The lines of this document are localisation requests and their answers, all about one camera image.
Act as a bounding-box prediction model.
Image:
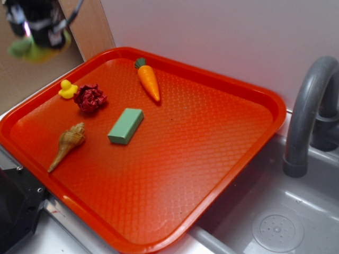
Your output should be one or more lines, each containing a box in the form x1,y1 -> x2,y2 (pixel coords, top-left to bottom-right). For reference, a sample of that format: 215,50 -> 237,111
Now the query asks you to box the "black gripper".
4,1 -> 67,49

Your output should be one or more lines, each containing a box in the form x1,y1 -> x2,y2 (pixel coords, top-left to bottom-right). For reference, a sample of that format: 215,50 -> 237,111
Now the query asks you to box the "green plush frog toy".
7,31 -> 72,63

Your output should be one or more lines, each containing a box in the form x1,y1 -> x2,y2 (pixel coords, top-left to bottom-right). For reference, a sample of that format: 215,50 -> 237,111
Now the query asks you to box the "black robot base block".
1,166 -> 47,253

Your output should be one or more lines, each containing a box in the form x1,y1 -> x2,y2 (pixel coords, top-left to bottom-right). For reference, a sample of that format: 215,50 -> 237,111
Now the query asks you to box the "wooden board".
70,0 -> 115,61

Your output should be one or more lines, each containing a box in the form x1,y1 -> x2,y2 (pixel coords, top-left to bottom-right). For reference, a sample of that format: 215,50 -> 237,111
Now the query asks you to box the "yellow rubber duck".
58,79 -> 78,99

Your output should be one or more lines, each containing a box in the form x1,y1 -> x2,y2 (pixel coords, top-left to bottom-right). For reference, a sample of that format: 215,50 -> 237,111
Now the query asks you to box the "dark red crumpled toy lettuce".
73,84 -> 108,113

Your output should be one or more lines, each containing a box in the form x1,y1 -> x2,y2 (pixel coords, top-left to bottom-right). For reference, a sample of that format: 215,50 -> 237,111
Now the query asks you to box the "orange toy carrot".
134,58 -> 160,102

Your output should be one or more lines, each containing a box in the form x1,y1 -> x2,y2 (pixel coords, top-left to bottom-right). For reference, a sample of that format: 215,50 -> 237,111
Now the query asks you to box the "tan conch seashell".
47,122 -> 85,173

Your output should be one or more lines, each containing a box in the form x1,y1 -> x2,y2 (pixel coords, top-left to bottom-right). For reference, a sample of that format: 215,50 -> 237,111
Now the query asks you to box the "green rectangular block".
108,108 -> 144,145

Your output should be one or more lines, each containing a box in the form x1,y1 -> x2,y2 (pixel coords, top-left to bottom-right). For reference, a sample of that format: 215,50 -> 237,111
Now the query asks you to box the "red plastic tray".
1,48 -> 286,253

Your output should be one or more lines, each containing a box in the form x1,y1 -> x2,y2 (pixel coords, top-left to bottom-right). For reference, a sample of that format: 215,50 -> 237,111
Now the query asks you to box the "grey toy faucet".
283,56 -> 338,178

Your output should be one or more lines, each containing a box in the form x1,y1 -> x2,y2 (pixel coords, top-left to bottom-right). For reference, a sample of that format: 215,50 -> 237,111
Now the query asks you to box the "black cable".
64,0 -> 85,26

